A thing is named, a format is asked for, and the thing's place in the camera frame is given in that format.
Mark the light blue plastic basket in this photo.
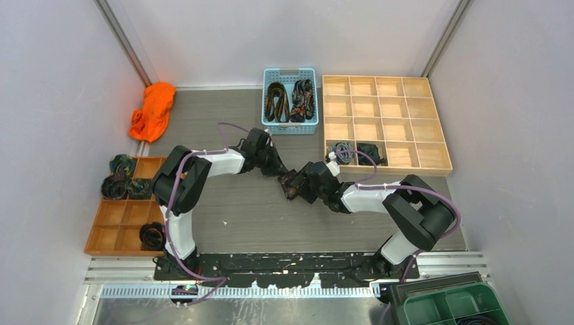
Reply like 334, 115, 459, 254
261, 68, 320, 135

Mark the black orange rolled tie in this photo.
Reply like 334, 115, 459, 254
139, 221, 166, 251

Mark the dark green rolled tie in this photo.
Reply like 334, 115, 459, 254
357, 142, 387, 166

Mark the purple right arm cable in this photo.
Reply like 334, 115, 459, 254
335, 149, 463, 325

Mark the brown paisley patterned tie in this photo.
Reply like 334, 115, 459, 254
278, 169, 299, 200

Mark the dark brown rolled tie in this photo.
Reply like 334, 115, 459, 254
100, 173, 130, 200

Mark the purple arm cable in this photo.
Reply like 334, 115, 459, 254
335, 149, 463, 325
162, 122, 252, 307

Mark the orange striped dark tie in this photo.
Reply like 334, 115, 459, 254
265, 82, 289, 123

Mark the green patterned rolled tie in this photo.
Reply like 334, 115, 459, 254
127, 178, 152, 200

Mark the blue yellow rolled tie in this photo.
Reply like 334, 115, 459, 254
109, 154, 137, 177

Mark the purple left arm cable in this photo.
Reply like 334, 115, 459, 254
162, 122, 252, 307

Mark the orange wooden compartment tray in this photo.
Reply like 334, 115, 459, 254
85, 157, 165, 257

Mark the light wooden compartment tray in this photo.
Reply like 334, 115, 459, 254
322, 75, 453, 176

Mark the dark framed box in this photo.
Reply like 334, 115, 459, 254
384, 272, 483, 324

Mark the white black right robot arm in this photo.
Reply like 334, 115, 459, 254
280, 152, 460, 278

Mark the grey patterned rolled tie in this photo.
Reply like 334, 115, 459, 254
326, 142, 354, 165

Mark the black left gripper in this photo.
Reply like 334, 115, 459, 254
255, 143, 289, 177

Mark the orange cloth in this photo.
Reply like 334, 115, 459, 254
127, 82, 176, 143

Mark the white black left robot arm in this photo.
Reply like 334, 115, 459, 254
151, 128, 288, 280

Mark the red floral dark tie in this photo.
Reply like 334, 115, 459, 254
289, 79, 315, 123

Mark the green plastic bin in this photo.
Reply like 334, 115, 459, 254
397, 282, 510, 324

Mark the perforated aluminium rail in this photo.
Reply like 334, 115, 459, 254
100, 284, 380, 299

